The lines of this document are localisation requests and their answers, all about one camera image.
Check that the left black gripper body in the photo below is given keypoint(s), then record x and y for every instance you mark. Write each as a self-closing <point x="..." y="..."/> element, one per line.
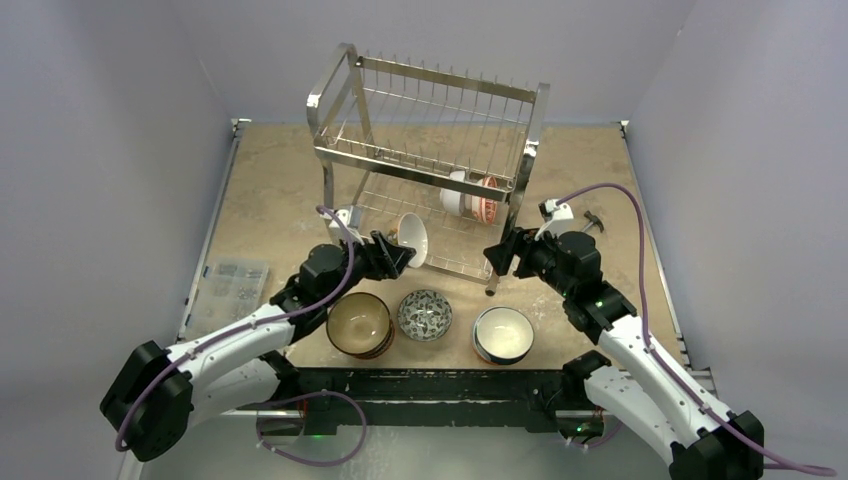
<point x="364" y="265"/>

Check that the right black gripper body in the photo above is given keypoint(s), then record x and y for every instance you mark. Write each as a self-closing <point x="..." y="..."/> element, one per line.
<point x="517" y="250"/>

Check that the white cream bowl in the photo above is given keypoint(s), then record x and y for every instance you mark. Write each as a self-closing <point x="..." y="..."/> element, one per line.
<point x="411" y="232"/>

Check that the black leaf patterned bowl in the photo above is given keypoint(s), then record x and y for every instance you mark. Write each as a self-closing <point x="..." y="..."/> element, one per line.
<point x="424" y="315"/>

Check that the orange patterned bowl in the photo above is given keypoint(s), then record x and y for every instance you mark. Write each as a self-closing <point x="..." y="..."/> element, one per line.
<point x="483" y="209"/>

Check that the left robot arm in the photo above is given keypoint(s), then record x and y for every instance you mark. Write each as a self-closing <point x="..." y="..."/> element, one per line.
<point x="160" y="392"/>

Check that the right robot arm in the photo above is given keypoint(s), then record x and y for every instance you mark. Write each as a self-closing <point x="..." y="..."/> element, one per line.
<point x="628" y="373"/>

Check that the steel two-tier dish rack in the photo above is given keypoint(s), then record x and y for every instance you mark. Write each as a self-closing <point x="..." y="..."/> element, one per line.
<point x="388" y="133"/>

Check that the brown glazed bowl stack top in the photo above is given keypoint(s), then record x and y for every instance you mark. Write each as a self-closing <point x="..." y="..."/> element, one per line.
<point x="360" y="325"/>

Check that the small black hammer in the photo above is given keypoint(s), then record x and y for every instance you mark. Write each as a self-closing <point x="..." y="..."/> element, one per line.
<point x="593" y="222"/>

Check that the white blue-rimmed bowl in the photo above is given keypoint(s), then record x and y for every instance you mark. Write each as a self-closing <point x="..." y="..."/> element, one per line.
<point x="502" y="336"/>

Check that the clear plastic screw box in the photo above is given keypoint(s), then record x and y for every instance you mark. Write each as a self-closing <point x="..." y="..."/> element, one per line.
<point x="229" y="289"/>

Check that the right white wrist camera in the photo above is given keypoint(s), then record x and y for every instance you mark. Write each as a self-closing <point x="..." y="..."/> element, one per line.
<point x="557" y="218"/>

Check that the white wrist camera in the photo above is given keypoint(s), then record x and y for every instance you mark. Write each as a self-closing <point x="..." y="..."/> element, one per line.
<point x="349" y="220"/>
<point x="557" y="218"/>

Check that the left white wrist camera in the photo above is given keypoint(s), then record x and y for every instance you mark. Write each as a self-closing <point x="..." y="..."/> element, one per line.
<point x="349" y="220"/>

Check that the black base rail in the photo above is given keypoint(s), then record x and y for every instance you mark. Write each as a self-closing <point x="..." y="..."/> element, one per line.
<point x="534" y="400"/>

